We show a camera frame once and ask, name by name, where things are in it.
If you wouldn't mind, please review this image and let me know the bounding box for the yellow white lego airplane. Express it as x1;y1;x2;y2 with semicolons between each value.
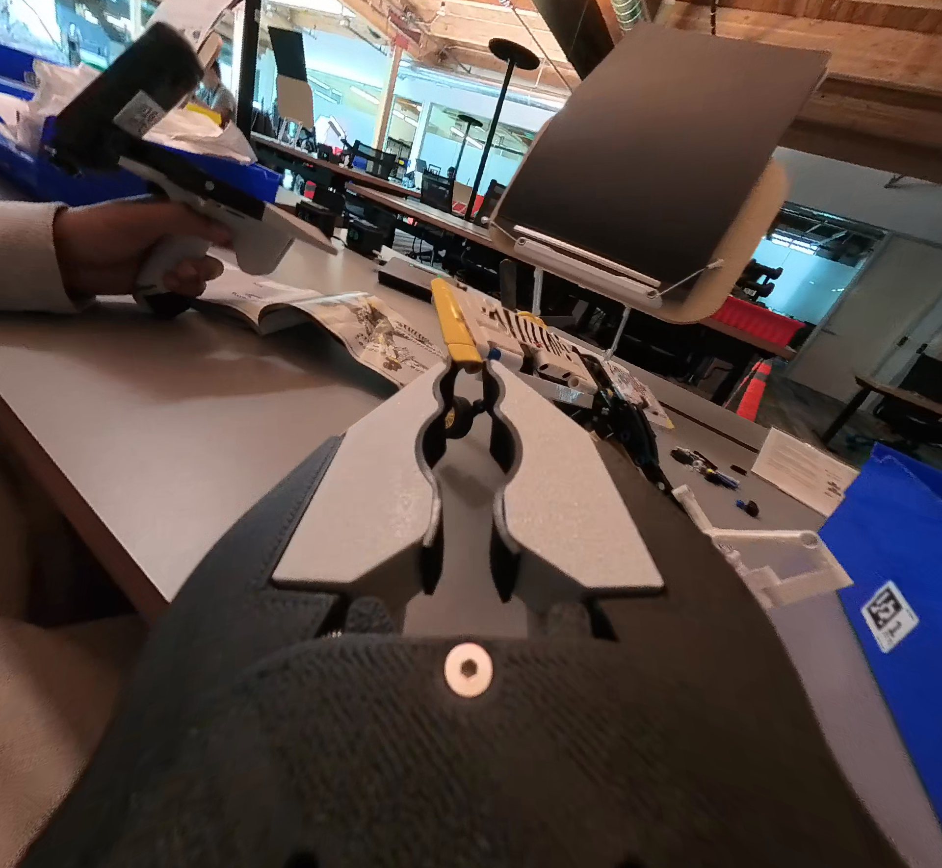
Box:
430;278;852;610

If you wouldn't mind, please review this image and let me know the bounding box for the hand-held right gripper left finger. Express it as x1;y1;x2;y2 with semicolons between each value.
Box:
272;359;461;597

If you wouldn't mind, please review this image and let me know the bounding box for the blue plastic bin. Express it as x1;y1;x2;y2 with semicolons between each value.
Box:
0;44;286;208
817;441;942;814

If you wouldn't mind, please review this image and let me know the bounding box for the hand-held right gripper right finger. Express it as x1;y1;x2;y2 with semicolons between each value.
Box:
482;360;667;603

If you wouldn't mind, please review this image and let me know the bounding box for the lego instruction booklet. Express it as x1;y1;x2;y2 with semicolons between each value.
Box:
190;278;451;389

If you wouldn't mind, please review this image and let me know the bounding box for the orange traffic cone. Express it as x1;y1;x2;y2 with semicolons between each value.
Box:
734;359;775;422

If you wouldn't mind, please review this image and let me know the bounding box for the black floor lamp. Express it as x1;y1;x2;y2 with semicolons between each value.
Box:
466;38;543;223
235;0;270;137
455;112;484;170

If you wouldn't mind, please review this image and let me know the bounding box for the red storage bin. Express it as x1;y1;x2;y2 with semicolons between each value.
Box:
705;294;808;348

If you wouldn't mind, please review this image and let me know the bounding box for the cluster of small lego pieces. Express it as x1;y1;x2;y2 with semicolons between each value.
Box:
668;443;762;517

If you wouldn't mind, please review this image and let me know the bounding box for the black tablet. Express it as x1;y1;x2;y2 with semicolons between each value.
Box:
492;21;833;282

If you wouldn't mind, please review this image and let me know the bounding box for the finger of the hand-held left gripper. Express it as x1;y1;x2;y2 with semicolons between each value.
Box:
212;204;341;278

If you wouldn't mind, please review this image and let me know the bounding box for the printed paper sheet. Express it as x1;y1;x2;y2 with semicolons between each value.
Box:
749;427;861;500

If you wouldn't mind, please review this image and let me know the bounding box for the black flat power box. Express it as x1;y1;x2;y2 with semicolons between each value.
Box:
377;256;472;301

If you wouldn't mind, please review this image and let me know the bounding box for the black portable power station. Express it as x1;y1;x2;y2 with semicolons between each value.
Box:
344;215;398;256
294;200;341;236

